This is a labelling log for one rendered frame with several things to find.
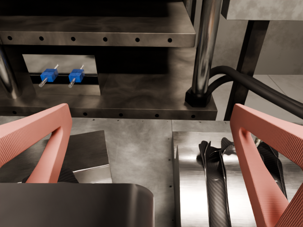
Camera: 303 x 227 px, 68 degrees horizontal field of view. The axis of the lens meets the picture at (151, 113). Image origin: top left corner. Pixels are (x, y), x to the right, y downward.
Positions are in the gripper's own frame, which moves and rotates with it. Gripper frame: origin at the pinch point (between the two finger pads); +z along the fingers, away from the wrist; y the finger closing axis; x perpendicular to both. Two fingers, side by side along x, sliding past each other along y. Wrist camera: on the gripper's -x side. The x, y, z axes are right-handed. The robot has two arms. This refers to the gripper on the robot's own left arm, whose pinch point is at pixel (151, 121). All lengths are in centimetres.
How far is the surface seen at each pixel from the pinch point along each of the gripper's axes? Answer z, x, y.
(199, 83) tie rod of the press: 62, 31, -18
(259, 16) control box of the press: 74, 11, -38
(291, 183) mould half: 16.8, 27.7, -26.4
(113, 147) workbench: 38, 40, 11
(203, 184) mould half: 16.6, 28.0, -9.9
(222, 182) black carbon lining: 17.1, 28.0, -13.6
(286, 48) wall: 247, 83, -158
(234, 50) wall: 247, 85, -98
